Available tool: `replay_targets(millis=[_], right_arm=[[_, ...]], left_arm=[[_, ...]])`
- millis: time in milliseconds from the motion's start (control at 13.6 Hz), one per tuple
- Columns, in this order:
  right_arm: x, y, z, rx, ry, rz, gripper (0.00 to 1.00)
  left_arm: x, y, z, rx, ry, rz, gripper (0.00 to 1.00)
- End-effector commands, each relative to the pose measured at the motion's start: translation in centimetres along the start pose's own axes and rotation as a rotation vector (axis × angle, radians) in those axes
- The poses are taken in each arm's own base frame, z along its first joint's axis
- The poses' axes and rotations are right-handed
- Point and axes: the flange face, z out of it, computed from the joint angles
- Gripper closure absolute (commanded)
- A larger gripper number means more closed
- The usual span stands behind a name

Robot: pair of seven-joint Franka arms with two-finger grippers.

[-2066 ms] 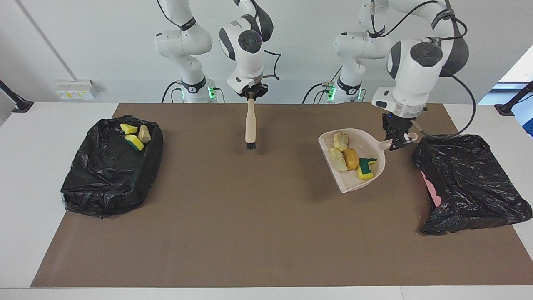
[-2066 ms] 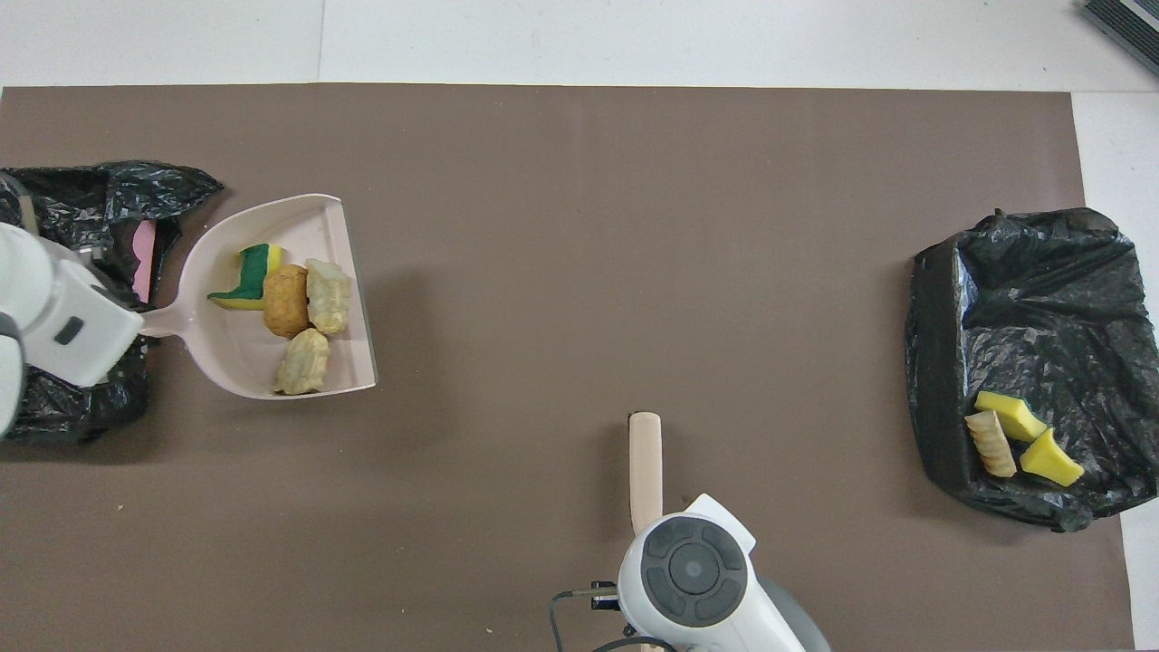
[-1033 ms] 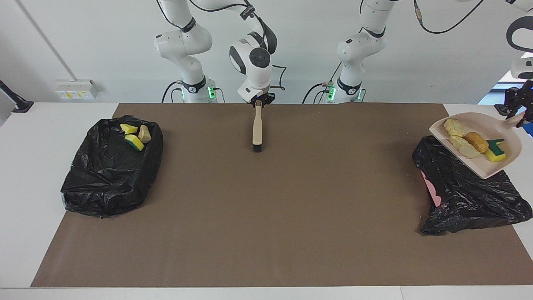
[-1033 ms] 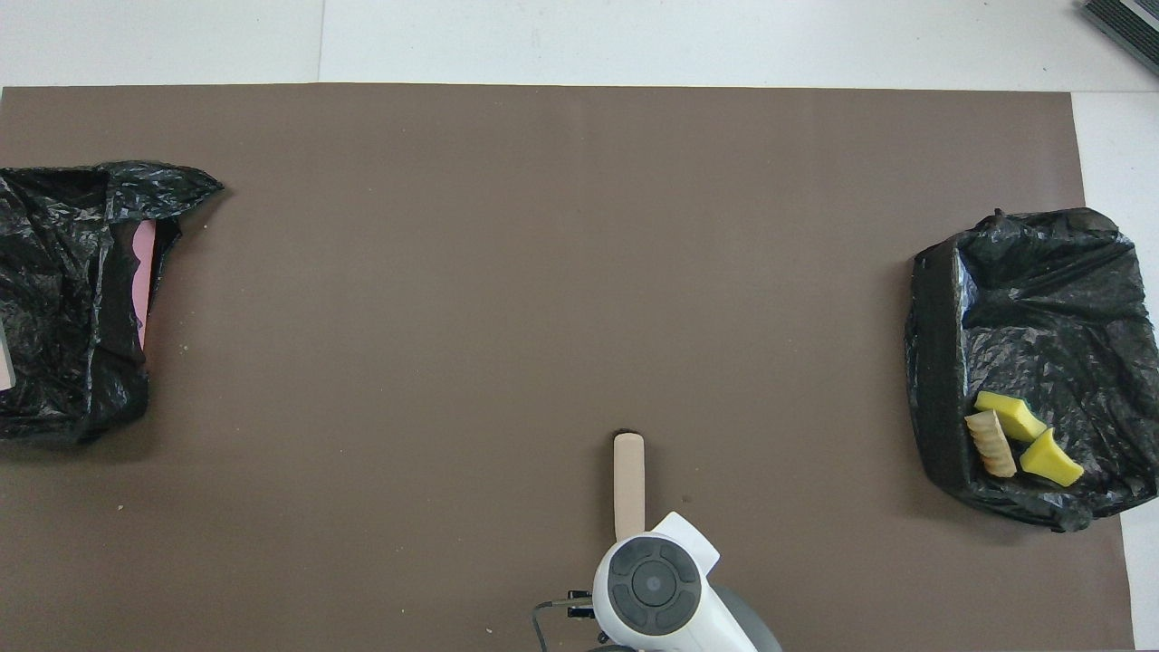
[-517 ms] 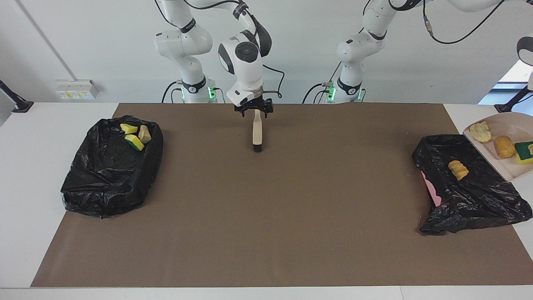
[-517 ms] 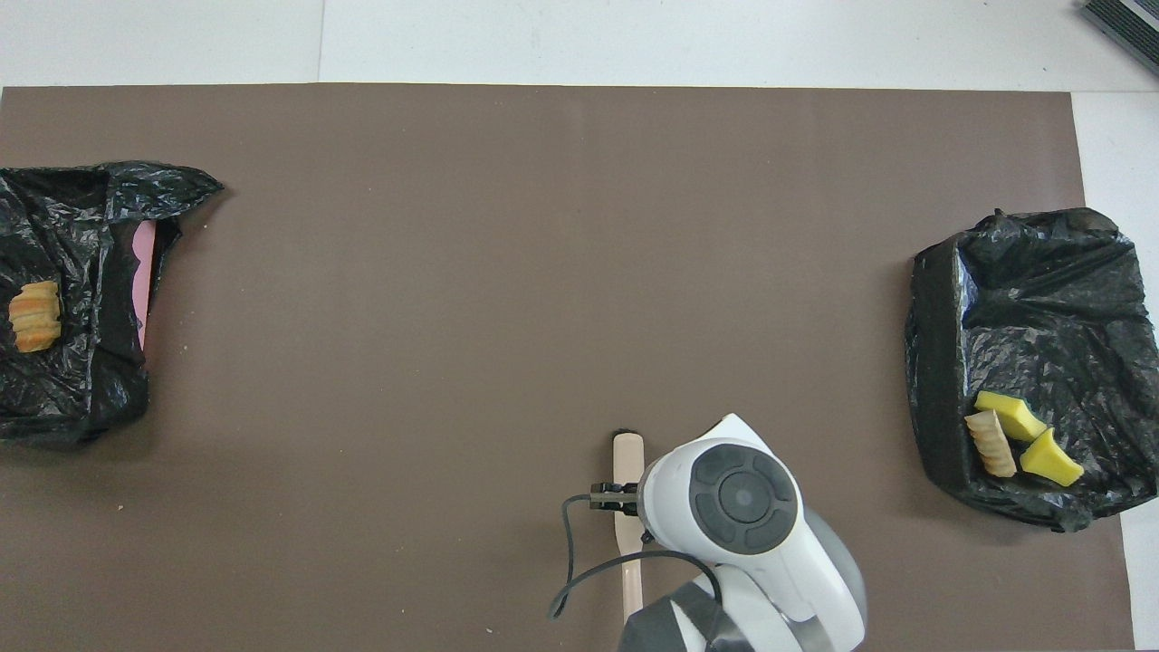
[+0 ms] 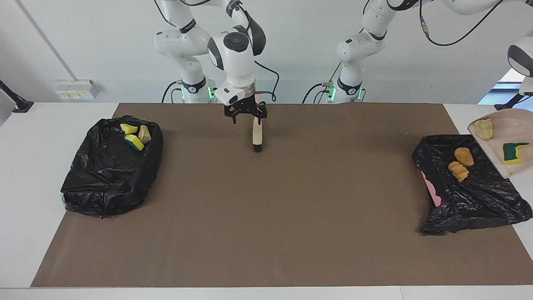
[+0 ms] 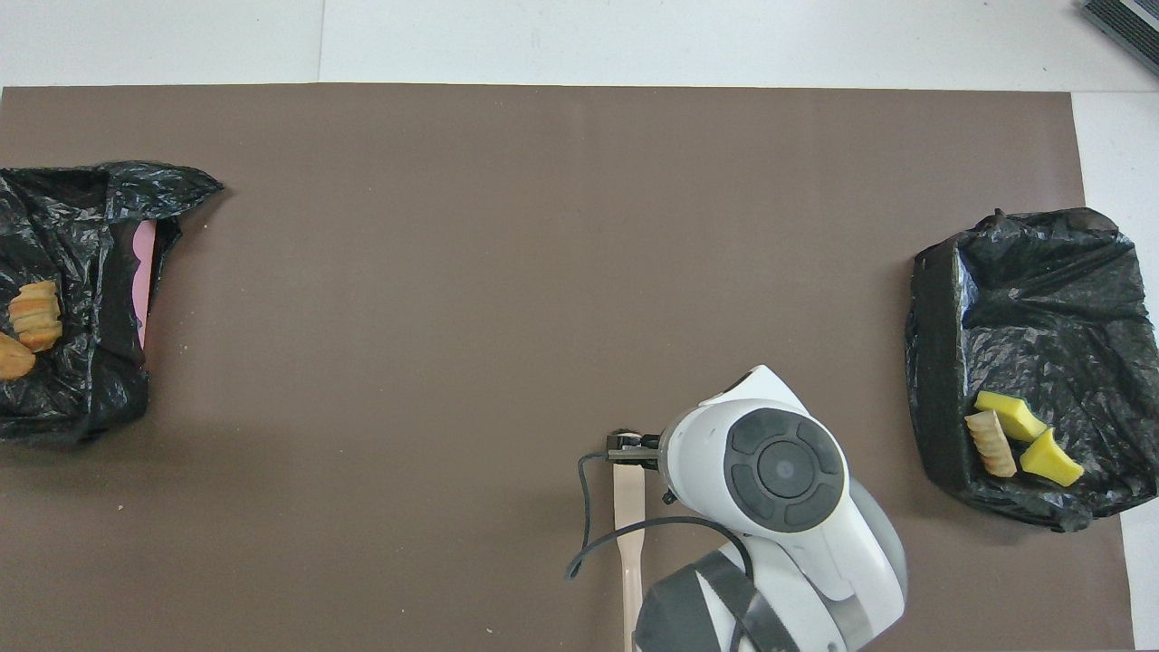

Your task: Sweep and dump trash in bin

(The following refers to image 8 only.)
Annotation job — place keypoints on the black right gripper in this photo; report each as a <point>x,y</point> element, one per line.
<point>654,450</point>

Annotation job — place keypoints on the beige hand brush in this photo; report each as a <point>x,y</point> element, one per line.
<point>629,534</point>

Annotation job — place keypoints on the beige foam chunk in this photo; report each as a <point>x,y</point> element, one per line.
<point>36,315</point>
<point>992,445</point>

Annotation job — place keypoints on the yellow sponge piece green backed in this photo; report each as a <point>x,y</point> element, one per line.
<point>1010,415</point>

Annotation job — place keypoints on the orange brown foam chunk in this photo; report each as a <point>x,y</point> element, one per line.
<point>13,359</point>

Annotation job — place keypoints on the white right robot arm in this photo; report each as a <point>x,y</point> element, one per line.
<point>779,507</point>

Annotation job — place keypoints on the black trash bag lined bin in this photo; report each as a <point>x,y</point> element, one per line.
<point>1032,326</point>

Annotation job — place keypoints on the pink bin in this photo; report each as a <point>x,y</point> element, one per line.
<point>142,272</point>

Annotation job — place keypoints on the black trash bag over pink bin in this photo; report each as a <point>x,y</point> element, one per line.
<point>81,226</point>

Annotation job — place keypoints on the brown table mat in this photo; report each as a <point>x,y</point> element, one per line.
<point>453,272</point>

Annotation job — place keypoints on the dark grey ribbed box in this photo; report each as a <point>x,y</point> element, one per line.
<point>1127,23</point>

